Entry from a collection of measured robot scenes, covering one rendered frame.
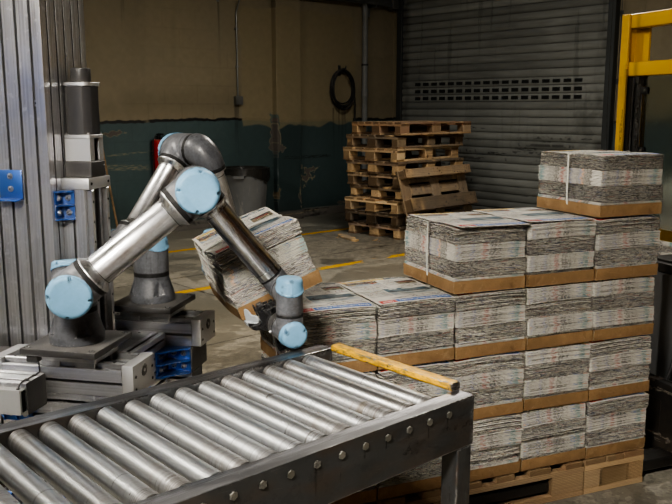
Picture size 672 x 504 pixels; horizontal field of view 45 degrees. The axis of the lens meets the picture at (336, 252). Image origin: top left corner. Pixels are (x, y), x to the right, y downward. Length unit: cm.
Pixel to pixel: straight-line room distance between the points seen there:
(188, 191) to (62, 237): 57
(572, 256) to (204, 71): 755
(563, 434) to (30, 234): 199
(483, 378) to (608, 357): 55
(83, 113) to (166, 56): 732
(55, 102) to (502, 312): 161
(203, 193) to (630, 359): 185
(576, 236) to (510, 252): 28
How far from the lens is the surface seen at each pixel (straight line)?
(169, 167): 295
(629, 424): 340
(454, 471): 197
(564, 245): 299
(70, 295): 215
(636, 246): 320
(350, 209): 951
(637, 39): 386
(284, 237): 254
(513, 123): 1062
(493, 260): 283
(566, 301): 305
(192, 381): 203
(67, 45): 261
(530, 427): 310
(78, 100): 252
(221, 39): 1023
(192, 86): 997
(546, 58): 1038
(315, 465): 162
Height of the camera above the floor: 146
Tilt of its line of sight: 10 degrees down
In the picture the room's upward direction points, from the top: straight up
